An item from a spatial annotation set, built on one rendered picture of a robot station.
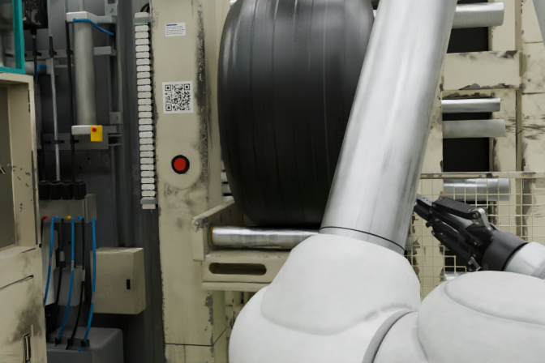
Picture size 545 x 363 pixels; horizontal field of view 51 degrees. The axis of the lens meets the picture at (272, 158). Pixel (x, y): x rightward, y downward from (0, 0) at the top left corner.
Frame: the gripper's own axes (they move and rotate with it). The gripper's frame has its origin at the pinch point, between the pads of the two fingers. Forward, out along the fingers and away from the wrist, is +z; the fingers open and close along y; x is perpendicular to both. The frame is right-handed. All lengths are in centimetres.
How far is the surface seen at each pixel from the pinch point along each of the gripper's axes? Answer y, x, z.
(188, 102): -6, -16, 58
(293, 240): 17.3, -12.3, 24.6
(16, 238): 9, -62, 58
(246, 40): -24.4, -9.6, 37.3
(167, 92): -8, -19, 63
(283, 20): -26.7, -1.8, 35.2
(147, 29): -21, -17, 72
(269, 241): 17.8, -16.4, 28.2
